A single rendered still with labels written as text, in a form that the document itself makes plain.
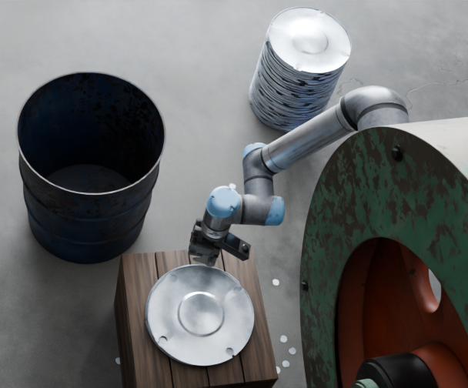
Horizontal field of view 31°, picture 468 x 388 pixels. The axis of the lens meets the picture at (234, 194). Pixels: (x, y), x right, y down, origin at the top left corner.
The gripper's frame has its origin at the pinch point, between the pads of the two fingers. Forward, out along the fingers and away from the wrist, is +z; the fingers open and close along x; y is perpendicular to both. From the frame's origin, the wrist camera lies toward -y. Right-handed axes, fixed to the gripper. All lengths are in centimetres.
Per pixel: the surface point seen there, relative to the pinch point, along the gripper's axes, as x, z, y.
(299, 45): -88, 3, -17
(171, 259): 0.3, 3.1, 10.9
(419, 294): 47, -97, -25
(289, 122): -77, 31, -22
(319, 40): -92, 3, -24
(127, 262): 4.0, 3.1, 22.6
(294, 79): -78, 9, -18
